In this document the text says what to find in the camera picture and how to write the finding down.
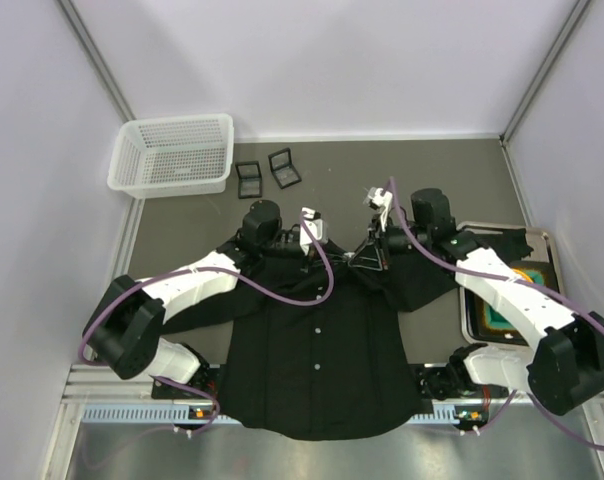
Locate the black button shirt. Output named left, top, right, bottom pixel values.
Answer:
left=163, top=254, right=457, bottom=441

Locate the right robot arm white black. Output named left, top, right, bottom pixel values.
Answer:
left=351, top=186, right=604, bottom=415

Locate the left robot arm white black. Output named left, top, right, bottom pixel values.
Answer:
left=81, top=201, right=335, bottom=388

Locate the black box gold brooch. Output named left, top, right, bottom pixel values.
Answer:
left=267, top=148, right=302, bottom=189

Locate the black box blue brooch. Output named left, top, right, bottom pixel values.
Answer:
left=235, top=161, right=263, bottom=199

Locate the metal tray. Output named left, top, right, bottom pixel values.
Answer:
left=459, top=222, right=564, bottom=347

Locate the green black mat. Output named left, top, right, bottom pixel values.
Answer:
left=465, top=260, right=559, bottom=339

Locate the orange bowl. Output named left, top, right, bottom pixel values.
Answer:
left=513, top=268, right=535, bottom=283

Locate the white perforated plastic basket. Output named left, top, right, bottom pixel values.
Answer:
left=107, top=113, right=234, bottom=200

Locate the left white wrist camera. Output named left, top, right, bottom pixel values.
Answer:
left=299, top=207, right=328, bottom=250

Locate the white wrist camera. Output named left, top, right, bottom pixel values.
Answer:
left=299, top=207, right=328, bottom=250
left=364, top=187, right=393, bottom=225

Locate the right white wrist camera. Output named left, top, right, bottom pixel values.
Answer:
left=364, top=187, right=393, bottom=225

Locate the grey slotted cable duct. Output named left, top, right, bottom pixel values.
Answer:
left=82, top=404, right=488, bottom=425

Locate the aluminium rail frame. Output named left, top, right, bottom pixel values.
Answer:
left=43, top=365, right=604, bottom=479

